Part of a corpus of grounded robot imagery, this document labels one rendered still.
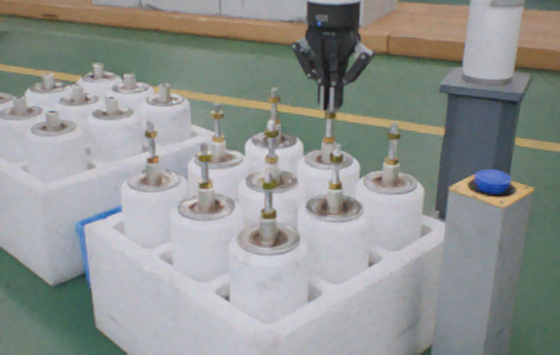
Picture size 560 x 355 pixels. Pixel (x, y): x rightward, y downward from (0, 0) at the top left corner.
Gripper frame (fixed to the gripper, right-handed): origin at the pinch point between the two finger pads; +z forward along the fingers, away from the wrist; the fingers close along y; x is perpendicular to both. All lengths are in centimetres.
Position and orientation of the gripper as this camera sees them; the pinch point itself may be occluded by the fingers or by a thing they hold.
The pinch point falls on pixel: (330, 97)
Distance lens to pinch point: 99.1
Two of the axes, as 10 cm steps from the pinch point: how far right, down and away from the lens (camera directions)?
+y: 8.2, 2.2, -5.3
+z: 0.0, 9.2, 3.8
